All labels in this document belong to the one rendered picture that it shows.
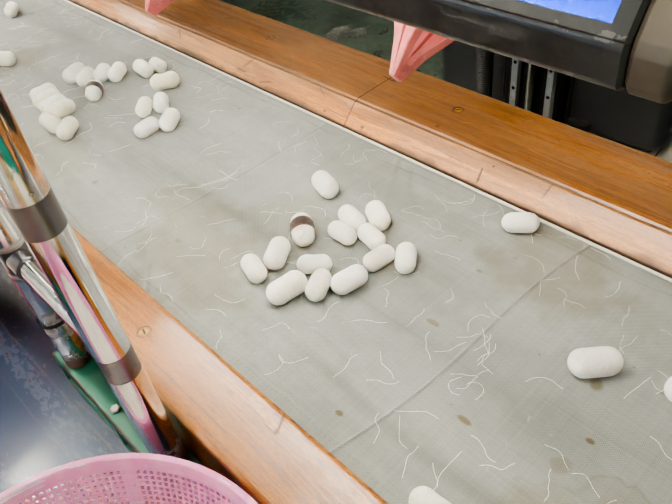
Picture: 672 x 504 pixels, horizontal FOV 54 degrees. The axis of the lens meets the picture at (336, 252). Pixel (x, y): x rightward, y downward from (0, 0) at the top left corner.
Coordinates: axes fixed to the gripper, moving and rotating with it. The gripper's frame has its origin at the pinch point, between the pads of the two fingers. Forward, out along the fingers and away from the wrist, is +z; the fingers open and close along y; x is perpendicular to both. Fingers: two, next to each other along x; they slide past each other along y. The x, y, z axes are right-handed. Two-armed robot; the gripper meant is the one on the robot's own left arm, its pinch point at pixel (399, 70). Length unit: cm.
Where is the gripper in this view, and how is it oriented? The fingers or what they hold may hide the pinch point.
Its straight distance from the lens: 62.2
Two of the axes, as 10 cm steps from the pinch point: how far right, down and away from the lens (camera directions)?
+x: 5.4, 2.2, 8.1
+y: 7.0, 4.2, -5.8
